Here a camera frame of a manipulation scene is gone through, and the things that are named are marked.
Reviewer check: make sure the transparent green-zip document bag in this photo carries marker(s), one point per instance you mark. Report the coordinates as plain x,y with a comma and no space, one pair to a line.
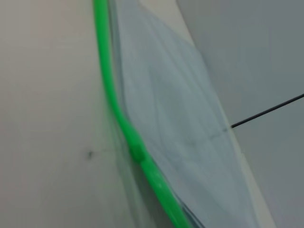
171,114

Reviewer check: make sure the green zipper slider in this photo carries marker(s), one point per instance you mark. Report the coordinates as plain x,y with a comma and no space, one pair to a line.
137,152

